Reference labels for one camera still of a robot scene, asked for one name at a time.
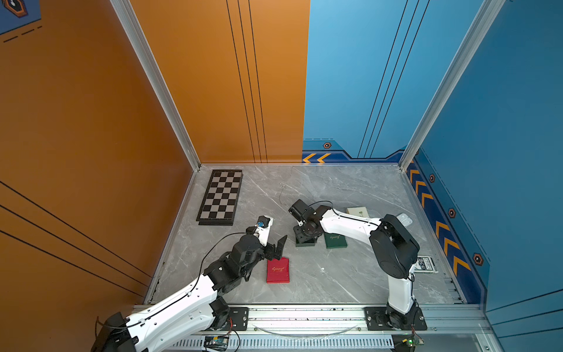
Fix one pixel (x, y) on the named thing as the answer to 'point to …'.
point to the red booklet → (278, 270)
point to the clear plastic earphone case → (405, 219)
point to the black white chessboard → (219, 203)
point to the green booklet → (335, 240)
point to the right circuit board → (406, 342)
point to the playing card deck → (423, 265)
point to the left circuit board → (218, 342)
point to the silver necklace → (282, 185)
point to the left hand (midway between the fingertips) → (276, 229)
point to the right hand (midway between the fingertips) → (302, 234)
